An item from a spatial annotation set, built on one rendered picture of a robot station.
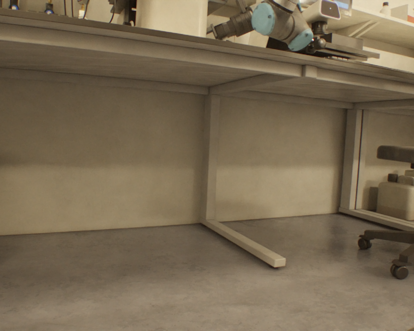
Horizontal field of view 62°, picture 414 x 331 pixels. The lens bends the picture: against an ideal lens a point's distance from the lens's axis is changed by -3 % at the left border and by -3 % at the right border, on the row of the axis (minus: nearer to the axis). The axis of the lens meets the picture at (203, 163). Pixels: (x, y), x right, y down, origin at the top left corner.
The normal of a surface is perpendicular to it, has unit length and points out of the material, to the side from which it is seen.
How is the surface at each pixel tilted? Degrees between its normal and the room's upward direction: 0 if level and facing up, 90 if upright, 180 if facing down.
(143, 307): 0
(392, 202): 90
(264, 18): 94
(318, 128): 90
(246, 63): 90
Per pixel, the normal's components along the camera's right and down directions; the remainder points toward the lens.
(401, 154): -0.99, -0.04
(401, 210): -0.88, -0.01
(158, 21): 0.03, 0.08
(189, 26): 0.41, 0.10
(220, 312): 0.04, -1.00
